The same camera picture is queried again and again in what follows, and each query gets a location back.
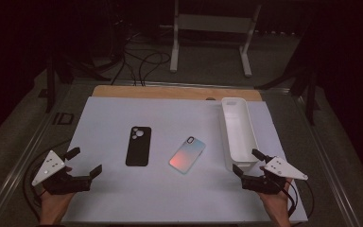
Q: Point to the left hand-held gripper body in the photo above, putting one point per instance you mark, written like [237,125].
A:
[69,184]

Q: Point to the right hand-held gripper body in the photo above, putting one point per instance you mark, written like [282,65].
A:
[261,184]

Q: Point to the black phone case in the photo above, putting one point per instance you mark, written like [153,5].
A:
[138,151]

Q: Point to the person's left hand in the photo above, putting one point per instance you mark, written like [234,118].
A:
[52,206]

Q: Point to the aluminium frame rail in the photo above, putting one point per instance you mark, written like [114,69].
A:
[19,164]
[327,164]

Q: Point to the black metal stand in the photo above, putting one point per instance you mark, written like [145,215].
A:
[51,85]
[310,94]

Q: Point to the black rectangular bracket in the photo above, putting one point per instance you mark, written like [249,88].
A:
[63,118]

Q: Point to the pink blue gradient phone case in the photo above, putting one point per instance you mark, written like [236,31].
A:
[187,155]

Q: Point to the white plastic bin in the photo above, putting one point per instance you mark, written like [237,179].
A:
[239,132]

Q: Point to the person's right hand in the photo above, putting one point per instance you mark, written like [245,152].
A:
[279,208]

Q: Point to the white metal stand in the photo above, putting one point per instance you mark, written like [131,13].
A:
[214,22]

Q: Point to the dark table grommet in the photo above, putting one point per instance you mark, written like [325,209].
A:
[210,98]

